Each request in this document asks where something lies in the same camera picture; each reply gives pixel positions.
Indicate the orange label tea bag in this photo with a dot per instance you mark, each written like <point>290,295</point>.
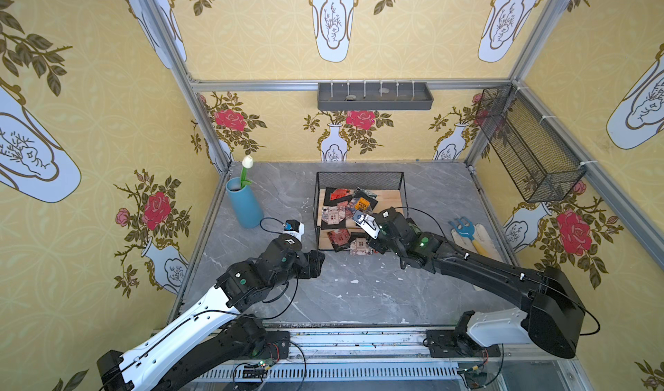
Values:
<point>364,200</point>

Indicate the white tulip flower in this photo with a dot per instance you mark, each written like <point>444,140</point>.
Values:
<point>247,164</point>

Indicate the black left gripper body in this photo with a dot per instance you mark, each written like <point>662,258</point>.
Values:
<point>314,264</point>

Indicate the black wire mesh shelf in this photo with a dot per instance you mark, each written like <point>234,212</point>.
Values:
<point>389,186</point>

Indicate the blue vase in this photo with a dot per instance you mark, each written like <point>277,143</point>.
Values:
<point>244,203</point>

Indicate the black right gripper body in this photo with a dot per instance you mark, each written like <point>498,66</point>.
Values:
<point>379,240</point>

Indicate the pink label black tea bag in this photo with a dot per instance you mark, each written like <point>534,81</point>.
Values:
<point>333,218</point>

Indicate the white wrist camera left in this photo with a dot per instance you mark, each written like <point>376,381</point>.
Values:
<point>294,228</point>

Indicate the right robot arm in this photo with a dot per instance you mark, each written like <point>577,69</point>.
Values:
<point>547,311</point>

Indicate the black wire wall basket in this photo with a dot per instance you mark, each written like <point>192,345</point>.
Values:
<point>542,166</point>

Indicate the grey wall rack tray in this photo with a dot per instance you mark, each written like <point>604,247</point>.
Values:
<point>374,96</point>

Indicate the red label tea bag upper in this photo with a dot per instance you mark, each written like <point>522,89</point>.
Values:
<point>334,196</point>

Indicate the blue garden hand rake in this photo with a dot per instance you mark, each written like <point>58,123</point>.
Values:
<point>466,229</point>

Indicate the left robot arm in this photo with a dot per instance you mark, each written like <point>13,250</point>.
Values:
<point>217,328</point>

